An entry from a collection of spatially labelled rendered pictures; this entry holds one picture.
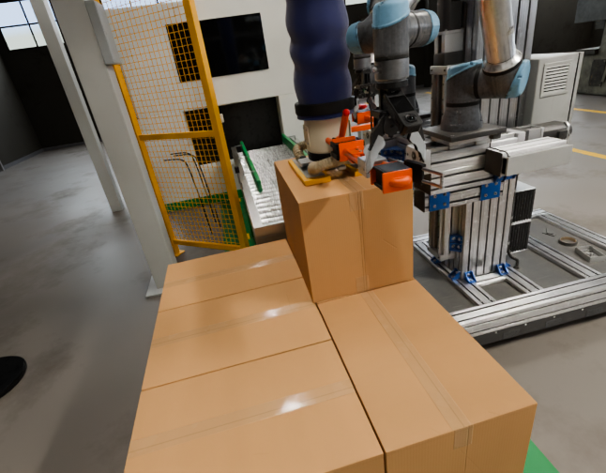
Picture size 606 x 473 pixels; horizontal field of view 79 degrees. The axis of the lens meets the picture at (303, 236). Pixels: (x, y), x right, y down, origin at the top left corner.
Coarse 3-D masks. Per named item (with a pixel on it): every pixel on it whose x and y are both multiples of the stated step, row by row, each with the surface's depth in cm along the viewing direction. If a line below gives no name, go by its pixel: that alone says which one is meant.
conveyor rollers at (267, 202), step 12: (240, 156) 373; (252, 156) 366; (264, 156) 360; (276, 156) 354; (288, 156) 347; (264, 168) 319; (252, 180) 293; (264, 180) 286; (276, 180) 280; (252, 192) 261; (264, 192) 262; (276, 192) 255; (264, 204) 238; (276, 204) 238; (264, 216) 221; (276, 216) 222
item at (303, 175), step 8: (288, 160) 161; (296, 160) 157; (296, 168) 148; (304, 168) 145; (304, 176) 136; (312, 176) 134; (320, 176) 134; (328, 176) 133; (304, 184) 133; (312, 184) 133
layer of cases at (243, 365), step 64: (256, 256) 175; (192, 320) 137; (256, 320) 132; (320, 320) 127; (384, 320) 122; (448, 320) 118; (192, 384) 109; (256, 384) 105; (320, 384) 102; (384, 384) 99; (448, 384) 97; (512, 384) 94; (192, 448) 90; (256, 448) 88; (320, 448) 86; (384, 448) 84; (448, 448) 88; (512, 448) 94
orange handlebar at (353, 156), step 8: (368, 120) 166; (352, 128) 148; (360, 128) 149; (368, 128) 149; (328, 144) 133; (344, 152) 116; (352, 152) 110; (360, 152) 109; (352, 160) 111; (408, 176) 86; (392, 184) 86; (400, 184) 85
